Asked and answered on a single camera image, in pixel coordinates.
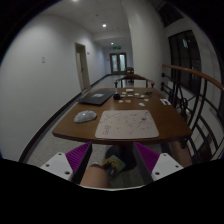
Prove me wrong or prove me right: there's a metal stair railing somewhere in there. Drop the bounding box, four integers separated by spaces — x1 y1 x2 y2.
161 64 224 163

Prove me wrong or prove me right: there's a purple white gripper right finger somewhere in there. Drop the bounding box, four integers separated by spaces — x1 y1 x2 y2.
133 142 182 182

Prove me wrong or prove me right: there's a person's leg with shoe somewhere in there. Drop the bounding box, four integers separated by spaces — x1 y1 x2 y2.
80 155 126 188

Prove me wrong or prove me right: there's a side door in wall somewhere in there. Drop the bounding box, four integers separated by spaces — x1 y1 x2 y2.
75 43 90 90

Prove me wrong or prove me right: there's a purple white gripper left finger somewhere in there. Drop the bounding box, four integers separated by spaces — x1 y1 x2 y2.
41 142 92 181

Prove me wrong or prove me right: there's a white patterned mouse pad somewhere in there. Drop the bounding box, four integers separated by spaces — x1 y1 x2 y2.
95 110 159 140

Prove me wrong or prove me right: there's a dark window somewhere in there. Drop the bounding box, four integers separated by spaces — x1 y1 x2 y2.
169 30 201 93

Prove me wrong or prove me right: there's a small dark ink bottle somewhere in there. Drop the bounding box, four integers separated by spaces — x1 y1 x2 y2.
113 94 121 100

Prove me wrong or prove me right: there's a double glass door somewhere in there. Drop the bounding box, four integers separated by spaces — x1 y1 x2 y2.
110 53 127 74

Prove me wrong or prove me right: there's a grey computer mouse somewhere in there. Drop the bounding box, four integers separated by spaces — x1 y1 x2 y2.
74 110 97 123

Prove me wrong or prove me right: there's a wooden chair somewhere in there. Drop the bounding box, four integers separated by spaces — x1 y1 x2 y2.
114 74 155 88

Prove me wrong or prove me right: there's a wooden table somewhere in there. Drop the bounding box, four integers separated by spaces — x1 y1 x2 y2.
51 87 193 172

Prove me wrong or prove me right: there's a dark closed laptop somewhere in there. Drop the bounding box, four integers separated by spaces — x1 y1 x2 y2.
79 90 114 106

